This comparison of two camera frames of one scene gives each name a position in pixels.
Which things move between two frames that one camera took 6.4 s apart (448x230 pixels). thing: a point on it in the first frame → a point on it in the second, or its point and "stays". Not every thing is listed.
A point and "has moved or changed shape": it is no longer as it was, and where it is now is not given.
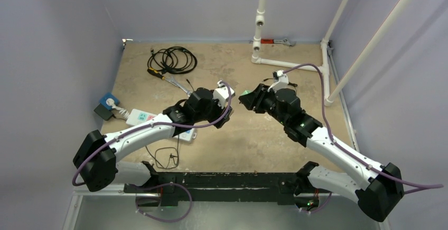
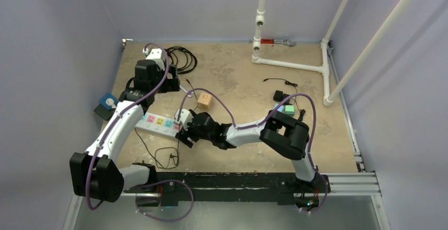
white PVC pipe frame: [326, 47] stays
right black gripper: [254, 99] → [190, 130]
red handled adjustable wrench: [273, 40] stays
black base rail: [226, 188] stays
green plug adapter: [246, 92] has moved or changed shape
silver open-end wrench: [173, 80] stays
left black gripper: [220, 111] → [170, 84]
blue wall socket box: [107, 95] stays
